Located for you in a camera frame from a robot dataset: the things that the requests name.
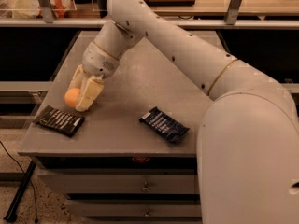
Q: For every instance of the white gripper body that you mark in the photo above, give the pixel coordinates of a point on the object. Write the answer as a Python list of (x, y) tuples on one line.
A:
[(98, 61)]

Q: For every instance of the upper drawer knob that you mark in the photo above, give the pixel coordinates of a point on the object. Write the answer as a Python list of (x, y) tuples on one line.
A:
[(145, 187)]

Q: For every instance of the orange white plastic bag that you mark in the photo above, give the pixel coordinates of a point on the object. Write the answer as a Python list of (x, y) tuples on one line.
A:
[(32, 9)]

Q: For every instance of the black left floor rail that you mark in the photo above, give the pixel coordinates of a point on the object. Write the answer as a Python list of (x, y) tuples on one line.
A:
[(24, 179)]

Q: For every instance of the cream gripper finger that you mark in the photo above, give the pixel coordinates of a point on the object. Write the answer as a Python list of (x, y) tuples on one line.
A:
[(90, 89), (79, 78)]

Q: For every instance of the blue rxbar wrapper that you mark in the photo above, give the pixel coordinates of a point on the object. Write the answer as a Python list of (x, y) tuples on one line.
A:
[(168, 128)]

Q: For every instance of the lower drawer knob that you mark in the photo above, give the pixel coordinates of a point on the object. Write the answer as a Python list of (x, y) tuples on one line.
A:
[(147, 214)]

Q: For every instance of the drawer knob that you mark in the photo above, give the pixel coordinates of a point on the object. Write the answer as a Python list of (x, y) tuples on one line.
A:
[(147, 214), (145, 187)]

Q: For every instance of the orange fruit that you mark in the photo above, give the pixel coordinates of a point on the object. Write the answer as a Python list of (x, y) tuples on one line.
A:
[(71, 97)]

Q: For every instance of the black rxbar chocolate wrapper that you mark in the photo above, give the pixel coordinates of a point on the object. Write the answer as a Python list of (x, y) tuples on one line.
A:
[(59, 121)]

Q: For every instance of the grey drawer cabinet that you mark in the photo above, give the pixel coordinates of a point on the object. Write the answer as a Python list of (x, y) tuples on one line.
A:
[(102, 168)]

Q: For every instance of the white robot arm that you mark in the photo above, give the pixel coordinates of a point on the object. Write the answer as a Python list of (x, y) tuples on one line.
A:
[(248, 141)]

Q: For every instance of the metal shelf frame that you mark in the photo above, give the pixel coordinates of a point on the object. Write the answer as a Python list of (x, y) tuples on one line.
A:
[(204, 15)]

